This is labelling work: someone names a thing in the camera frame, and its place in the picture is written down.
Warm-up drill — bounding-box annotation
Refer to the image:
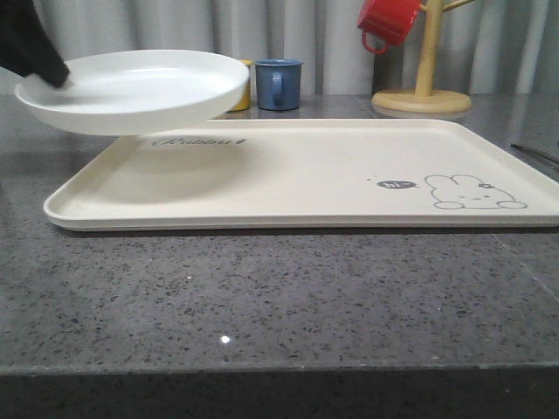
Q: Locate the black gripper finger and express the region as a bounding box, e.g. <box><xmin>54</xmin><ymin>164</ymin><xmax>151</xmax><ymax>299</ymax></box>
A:
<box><xmin>1</xmin><ymin>0</ymin><xmax>70</xmax><ymax>87</ymax></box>

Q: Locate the white round plate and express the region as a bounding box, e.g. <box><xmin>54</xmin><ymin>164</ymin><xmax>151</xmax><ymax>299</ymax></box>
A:
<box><xmin>15</xmin><ymin>50</ymin><xmax>249</xmax><ymax>135</ymax></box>

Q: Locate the silver fork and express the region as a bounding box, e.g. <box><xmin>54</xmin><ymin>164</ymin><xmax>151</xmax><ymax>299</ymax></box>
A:
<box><xmin>510</xmin><ymin>143</ymin><xmax>559</xmax><ymax>171</ymax></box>

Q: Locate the yellow mug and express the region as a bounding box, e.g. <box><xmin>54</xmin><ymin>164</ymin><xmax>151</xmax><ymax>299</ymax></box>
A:
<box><xmin>229</xmin><ymin>59</ymin><xmax>253</xmax><ymax>113</ymax></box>

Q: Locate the cream rabbit serving tray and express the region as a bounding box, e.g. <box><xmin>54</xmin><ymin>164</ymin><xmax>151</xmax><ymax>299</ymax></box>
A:
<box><xmin>44</xmin><ymin>119</ymin><xmax>558</xmax><ymax>231</ymax></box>

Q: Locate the blue mug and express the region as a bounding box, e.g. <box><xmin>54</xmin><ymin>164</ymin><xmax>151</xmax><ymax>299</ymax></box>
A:
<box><xmin>255</xmin><ymin>58</ymin><xmax>303</xmax><ymax>111</ymax></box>

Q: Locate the red mug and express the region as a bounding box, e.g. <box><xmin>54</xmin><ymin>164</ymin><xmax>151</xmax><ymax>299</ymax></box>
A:
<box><xmin>357</xmin><ymin>0</ymin><xmax>423</xmax><ymax>54</ymax></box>

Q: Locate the wooden mug tree stand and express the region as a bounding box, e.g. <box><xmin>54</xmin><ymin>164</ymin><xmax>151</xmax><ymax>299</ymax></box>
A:
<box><xmin>372</xmin><ymin>0</ymin><xmax>472</xmax><ymax>113</ymax></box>

